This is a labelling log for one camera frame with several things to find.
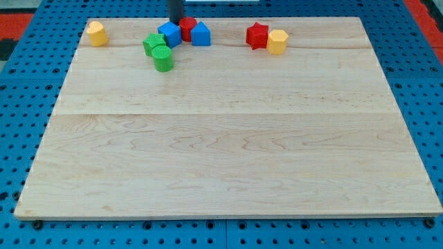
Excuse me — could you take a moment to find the yellow heart block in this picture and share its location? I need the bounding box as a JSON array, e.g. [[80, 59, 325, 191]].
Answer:
[[87, 21, 109, 47]]

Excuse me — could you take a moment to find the yellow hexagon block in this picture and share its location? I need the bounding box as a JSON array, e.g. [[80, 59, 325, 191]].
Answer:
[[266, 29, 289, 55]]

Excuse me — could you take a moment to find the green cylinder block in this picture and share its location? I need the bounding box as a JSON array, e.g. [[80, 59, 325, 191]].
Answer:
[[152, 46, 174, 72]]

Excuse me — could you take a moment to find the light wooden board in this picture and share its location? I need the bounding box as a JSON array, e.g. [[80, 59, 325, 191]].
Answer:
[[14, 17, 442, 221]]

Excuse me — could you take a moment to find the blue cube block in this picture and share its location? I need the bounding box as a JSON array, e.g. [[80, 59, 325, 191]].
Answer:
[[157, 21, 182, 48]]

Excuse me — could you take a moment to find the red cylinder block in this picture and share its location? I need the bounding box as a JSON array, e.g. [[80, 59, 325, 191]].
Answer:
[[179, 17, 197, 42]]

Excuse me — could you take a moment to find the red star block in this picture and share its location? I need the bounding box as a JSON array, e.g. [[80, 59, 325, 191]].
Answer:
[[246, 22, 269, 50]]

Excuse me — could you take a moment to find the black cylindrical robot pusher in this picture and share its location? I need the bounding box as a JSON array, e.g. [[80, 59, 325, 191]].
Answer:
[[167, 0, 185, 24]]

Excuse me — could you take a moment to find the green star block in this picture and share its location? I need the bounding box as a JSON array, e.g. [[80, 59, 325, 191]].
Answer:
[[143, 33, 166, 57]]

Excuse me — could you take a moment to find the blue triangle block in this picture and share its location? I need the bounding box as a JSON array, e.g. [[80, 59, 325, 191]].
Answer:
[[190, 21, 211, 46]]

